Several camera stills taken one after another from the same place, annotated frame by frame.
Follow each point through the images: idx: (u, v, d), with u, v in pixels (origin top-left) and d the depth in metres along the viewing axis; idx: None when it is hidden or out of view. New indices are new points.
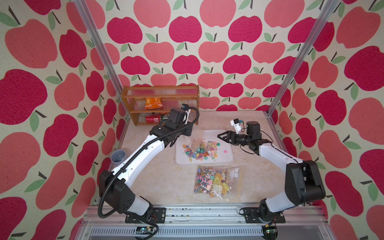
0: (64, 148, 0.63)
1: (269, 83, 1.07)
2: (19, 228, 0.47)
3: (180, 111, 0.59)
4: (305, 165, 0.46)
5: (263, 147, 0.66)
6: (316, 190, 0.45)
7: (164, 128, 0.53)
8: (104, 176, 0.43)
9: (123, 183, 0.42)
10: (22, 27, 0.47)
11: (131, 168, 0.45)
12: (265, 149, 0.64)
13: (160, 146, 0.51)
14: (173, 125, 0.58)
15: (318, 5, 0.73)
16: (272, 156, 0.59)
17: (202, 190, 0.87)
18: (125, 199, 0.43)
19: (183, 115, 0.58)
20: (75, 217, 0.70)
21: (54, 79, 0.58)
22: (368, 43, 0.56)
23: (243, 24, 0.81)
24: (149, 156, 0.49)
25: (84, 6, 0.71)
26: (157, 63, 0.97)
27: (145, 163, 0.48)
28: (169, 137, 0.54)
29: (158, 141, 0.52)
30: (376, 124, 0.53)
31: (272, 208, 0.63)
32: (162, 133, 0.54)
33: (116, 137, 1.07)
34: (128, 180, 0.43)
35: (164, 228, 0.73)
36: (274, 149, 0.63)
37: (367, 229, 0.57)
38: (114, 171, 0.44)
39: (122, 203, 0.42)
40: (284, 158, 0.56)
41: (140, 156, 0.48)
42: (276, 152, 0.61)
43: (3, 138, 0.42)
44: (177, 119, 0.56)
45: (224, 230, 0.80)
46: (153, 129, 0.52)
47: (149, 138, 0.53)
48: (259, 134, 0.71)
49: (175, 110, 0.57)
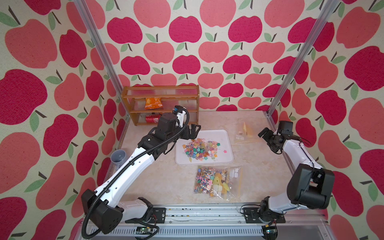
0: (64, 148, 0.63)
1: (269, 83, 1.07)
2: (19, 228, 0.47)
3: (170, 119, 0.52)
4: (320, 172, 0.47)
5: (289, 141, 0.63)
6: (319, 199, 0.45)
7: (153, 139, 0.53)
8: (86, 196, 0.40)
9: (106, 205, 0.39)
10: (22, 27, 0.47)
11: (115, 188, 0.42)
12: (289, 142, 0.63)
13: (148, 159, 0.47)
14: (164, 135, 0.52)
15: (318, 5, 0.73)
16: (292, 155, 0.58)
17: (202, 190, 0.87)
18: (110, 218, 0.41)
19: (172, 123, 0.52)
20: (75, 216, 0.70)
21: (53, 79, 0.58)
22: (368, 43, 0.57)
23: (243, 24, 0.81)
24: (138, 171, 0.46)
25: (84, 5, 0.71)
26: (157, 63, 0.97)
27: (131, 178, 0.45)
28: (159, 149, 0.51)
29: (146, 155, 0.48)
30: (376, 124, 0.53)
31: (271, 206, 0.65)
32: (153, 145, 0.50)
33: (116, 137, 1.07)
34: (112, 200, 0.41)
35: (164, 228, 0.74)
36: (298, 147, 0.60)
37: (367, 229, 0.57)
38: (98, 190, 0.41)
39: (106, 223, 0.40)
40: (302, 159, 0.53)
41: (127, 173, 0.44)
42: (300, 151, 0.57)
43: (3, 138, 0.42)
44: (167, 128, 0.52)
45: (224, 230, 0.80)
46: (142, 141, 0.51)
47: (138, 150, 0.49)
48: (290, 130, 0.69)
49: (162, 118, 0.52)
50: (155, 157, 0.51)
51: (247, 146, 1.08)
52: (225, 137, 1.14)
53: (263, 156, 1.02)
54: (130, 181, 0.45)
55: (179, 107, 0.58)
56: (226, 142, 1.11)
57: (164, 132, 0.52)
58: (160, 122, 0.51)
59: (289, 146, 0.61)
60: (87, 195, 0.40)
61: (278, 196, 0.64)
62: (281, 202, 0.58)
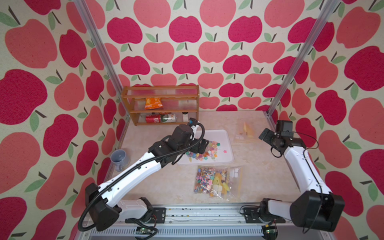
0: (64, 148, 0.63)
1: (269, 83, 1.07)
2: (19, 228, 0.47)
3: (186, 131, 0.52)
4: (328, 197, 0.42)
5: (292, 151, 0.55)
6: (324, 221, 0.42)
7: (165, 147, 0.52)
8: (89, 190, 0.41)
9: (104, 204, 0.39)
10: (22, 27, 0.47)
11: (117, 188, 0.42)
12: (292, 153, 0.54)
13: (156, 166, 0.47)
14: (176, 145, 0.52)
15: (318, 5, 0.73)
16: (296, 168, 0.51)
17: (202, 190, 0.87)
18: (104, 219, 0.40)
19: (187, 134, 0.52)
20: (75, 217, 0.70)
21: (53, 79, 0.58)
22: (368, 43, 0.57)
23: (243, 24, 0.81)
24: (142, 176, 0.46)
25: (84, 5, 0.71)
26: (157, 63, 0.97)
27: (134, 182, 0.45)
28: (168, 158, 0.50)
29: (153, 162, 0.47)
30: (376, 124, 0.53)
31: (272, 211, 0.63)
32: (163, 152, 0.50)
33: (116, 137, 1.07)
34: (111, 200, 0.40)
35: (165, 228, 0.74)
36: (302, 159, 0.52)
37: (367, 229, 0.57)
38: (102, 186, 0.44)
39: (101, 221, 0.40)
40: (307, 176, 0.47)
41: (132, 175, 0.45)
42: (305, 168, 0.49)
43: (3, 138, 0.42)
44: (181, 138, 0.52)
45: (224, 230, 0.80)
46: (153, 146, 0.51)
47: (147, 155, 0.49)
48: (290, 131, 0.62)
49: (180, 129, 0.52)
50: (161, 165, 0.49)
51: (247, 146, 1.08)
52: (225, 137, 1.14)
53: (262, 156, 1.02)
54: (133, 184, 0.45)
55: (194, 120, 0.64)
56: (226, 142, 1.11)
57: (176, 142, 0.52)
58: (176, 132, 0.51)
59: (292, 158, 0.53)
60: (90, 189, 0.41)
61: (277, 204, 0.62)
62: (282, 210, 0.57)
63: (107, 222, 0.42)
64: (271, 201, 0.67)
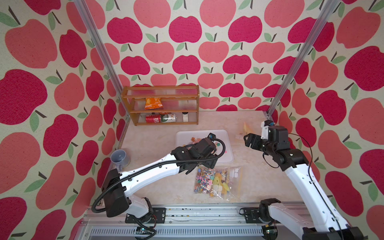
0: (64, 148, 0.63)
1: (269, 83, 1.07)
2: (19, 228, 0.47)
3: (210, 144, 0.55)
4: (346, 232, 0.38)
5: (296, 173, 0.48)
6: None
7: (187, 153, 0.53)
8: (112, 174, 0.43)
9: (122, 192, 0.41)
10: (22, 27, 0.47)
11: (136, 181, 0.44)
12: (297, 176, 0.47)
13: (175, 169, 0.48)
14: (197, 154, 0.54)
15: (318, 5, 0.73)
16: (303, 194, 0.45)
17: (202, 190, 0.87)
18: (116, 205, 0.40)
19: (211, 148, 0.54)
20: (75, 217, 0.70)
21: (53, 79, 0.58)
22: (368, 43, 0.57)
23: (243, 24, 0.81)
24: (160, 175, 0.47)
25: (84, 5, 0.71)
26: (157, 63, 0.97)
27: (152, 179, 0.45)
28: (188, 164, 0.50)
29: (173, 165, 0.49)
30: (376, 124, 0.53)
31: (273, 214, 0.63)
32: (184, 158, 0.51)
33: (116, 137, 1.07)
34: (129, 190, 0.42)
35: (164, 228, 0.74)
36: (310, 185, 0.45)
37: (367, 229, 0.57)
38: (123, 174, 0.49)
39: (114, 208, 0.41)
40: (320, 210, 0.41)
41: (151, 172, 0.46)
42: (316, 198, 0.43)
43: (3, 138, 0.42)
44: (203, 150, 0.53)
45: (224, 230, 0.80)
46: (176, 150, 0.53)
47: (169, 157, 0.51)
48: (286, 143, 0.54)
49: (205, 141, 0.54)
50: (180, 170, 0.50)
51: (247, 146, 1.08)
52: (225, 137, 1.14)
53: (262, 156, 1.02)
54: (150, 181, 0.46)
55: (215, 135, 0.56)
56: (226, 142, 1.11)
57: (199, 152, 0.54)
58: (201, 142, 0.54)
59: (296, 181, 0.47)
60: (112, 174, 0.44)
61: (279, 212, 0.62)
62: (285, 220, 0.56)
63: (117, 211, 0.43)
64: (273, 204, 0.69)
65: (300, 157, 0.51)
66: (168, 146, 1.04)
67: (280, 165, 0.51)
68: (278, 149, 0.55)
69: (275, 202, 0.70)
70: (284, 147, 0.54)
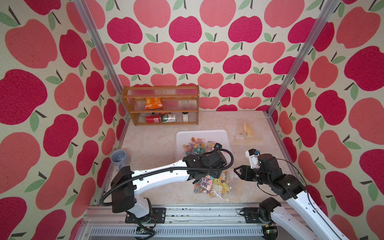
0: (64, 149, 0.63)
1: (269, 83, 1.07)
2: (19, 228, 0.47)
3: (222, 157, 0.55)
4: None
5: (298, 203, 0.49)
6: None
7: (197, 162, 0.54)
8: (125, 170, 0.44)
9: (132, 190, 0.41)
10: (22, 27, 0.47)
11: (147, 181, 0.44)
12: (300, 206, 0.48)
13: (184, 176, 0.48)
14: (208, 165, 0.55)
15: (318, 5, 0.73)
16: (311, 223, 0.46)
17: (202, 190, 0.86)
18: (122, 204, 0.41)
19: (221, 162, 0.54)
20: (75, 217, 0.70)
21: (53, 79, 0.58)
22: (368, 43, 0.57)
23: (243, 24, 0.81)
24: (170, 179, 0.47)
25: (84, 6, 0.71)
26: (157, 64, 0.97)
27: (162, 182, 0.46)
28: (197, 174, 0.50)
29: (184, 172, 0.49)
30: (376, 124, 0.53)
31: (276, 219, 0.62)
32: (194, 166, 0.52)
33: (116, 137, 1.07)
34: (139, 188, 0.42)
35: (164, 228, 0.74)
36: (314, 214, 0.47)
37: (367, 230, 0.57)
38: (135, 172, 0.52)
39: (120, 205, 0.41)
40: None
41: (163, 176, 0.47)
42: (324, 226, 0.45)
43: (3, 138, 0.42)
44: (214, 162, 0.54)
45: (224, 230, 0.80)
46: (187, 158, 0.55)
47: (180, 163, 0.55)
48: (278, 171, 0.56)
49: (218, 153, 0.55)
50: (189, 178, 0.49)
51: (247, 146, 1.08)
52: (225, 137, 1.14)
53: None
54: (159, 184, 0.45)
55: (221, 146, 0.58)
56: (226, 142, 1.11)
57: (209, 163, 0.55)
58: (213, 154, 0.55)
59: (300, 209, 0.48)
60: (125, 170, 0.44)
61: (284, 222, 0.60)
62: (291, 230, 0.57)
63: (121, 209, 0.43)
64: (275, 211, 0.65)
65: (296, 184, 0.52)
66: (168, 146, 1.04)
67: (281, 195, 0.51)
68: (273, 180, 0.55)
69: (277, 208, 0.66)
70: (278, 176, 0.56)
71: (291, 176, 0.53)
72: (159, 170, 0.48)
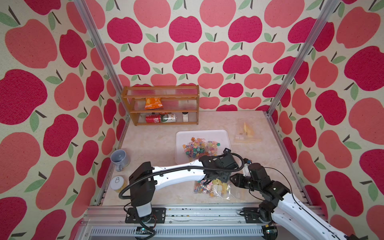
0: (64, 148, 0.63)
1: (269, 83, 1.07)
2: (19, 228, 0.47)
3: (235, 161, 0.56)
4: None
5: (285, 204, 0.55)
6: None
7: (213, 163, 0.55)
8: (145, 166, 0.46)
9: (153, 185, 0.43)
10: (22, 27, 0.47)
11: (167, 178, 0.46)
12: (287, 206, 0.54)
13: (200, 176, 0.50)
14: (222, 166, 0.57)
15: (318, 5, 0.73)
16: (300, 219, 0.51)
17: (202, 190, 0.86)
18: (143, 197, 0.41)
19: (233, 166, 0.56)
20: (75, 217, 0.70)
21: (54, 79, 0.58)
22: (367, 44, 0.57)
23: (243, 24, 0.81)
24: (189, 177, 0.49)
25: (84, 6, 0.71)
26: (157, 63, 0.97)
27: (179, 179, 0.47)
28: (211, 174, 0.52)
29: (200, 172, 0.51)
30: (376, 124, 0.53)
31: (275, 217, 0.63)
32: (209, 167, 0.53)
33: (116, 137, 1.07)
34: (160, 184, 0.44)
35: (164, 228, 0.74)
36: (301, 210, 0.52)
37: (366, 230, 0.57)
38: (155, 168, 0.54)
39: (140, 197, 0.42)
40: (320, 232, 0.47)
41: (181, 173, 0.48)
42: (312, 221, 0.49)
43: (3, 138, 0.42)
44: (228, 164, 0.56)
45: (224, 231, 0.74)
46: (204, 158, 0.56)
47: (197, 162, 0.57)
48: (267, 179, 0.62)
49: (231, 157, 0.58)
50: (203, 178, 0.50)
51: (247, 146, 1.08)
52: (225, 137, 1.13)
53: (262, 156, 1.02)
54: (176, 181, 0.47)
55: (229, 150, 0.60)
56: (226, 142, 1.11)
57: (223, 166, 0.57)
58: (227, 158, 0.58)
59: (289, 210, 0.53)
60: (146, 166, 0.46)
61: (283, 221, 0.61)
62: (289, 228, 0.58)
63: (141, 200, 0.43)
64: (276, 211, 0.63)
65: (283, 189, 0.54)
66: (168, 146, 1.04)
67: (271, 202, 0.58)
68: (263, 187, 0.62)
69: (277, 208, 0.57)
70: (267, 183, 0.63)
71: (278, 182, 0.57)
72: (177, 168, 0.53)
